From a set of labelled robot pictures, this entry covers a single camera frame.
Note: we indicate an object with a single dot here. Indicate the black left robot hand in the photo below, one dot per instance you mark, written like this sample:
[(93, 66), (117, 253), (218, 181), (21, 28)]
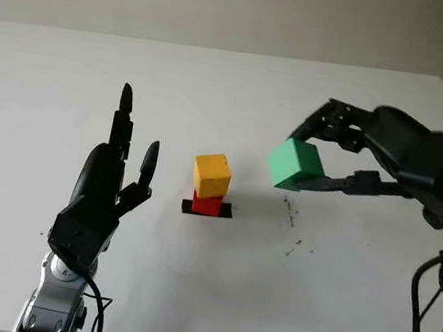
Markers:
[(99, 182)]

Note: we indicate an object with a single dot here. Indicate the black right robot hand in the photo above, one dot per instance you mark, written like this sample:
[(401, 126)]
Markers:
[(399, 137)]

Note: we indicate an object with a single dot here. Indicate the green wooden block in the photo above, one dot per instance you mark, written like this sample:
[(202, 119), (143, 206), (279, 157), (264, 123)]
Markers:
[(292, 163)]

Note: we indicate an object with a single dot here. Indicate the red wooden block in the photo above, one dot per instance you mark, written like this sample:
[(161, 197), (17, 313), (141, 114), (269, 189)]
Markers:
[(207, 206)]

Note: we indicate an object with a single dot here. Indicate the yellow wooden block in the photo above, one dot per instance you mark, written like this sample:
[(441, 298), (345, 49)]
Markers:
[(212, 175)]

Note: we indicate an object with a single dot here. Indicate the black tape strip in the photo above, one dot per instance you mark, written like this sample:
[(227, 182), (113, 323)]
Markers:
[(226, 211)]

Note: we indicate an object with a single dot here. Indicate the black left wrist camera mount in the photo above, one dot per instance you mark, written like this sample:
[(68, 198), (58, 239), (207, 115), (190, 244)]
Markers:
[(79, 237)]

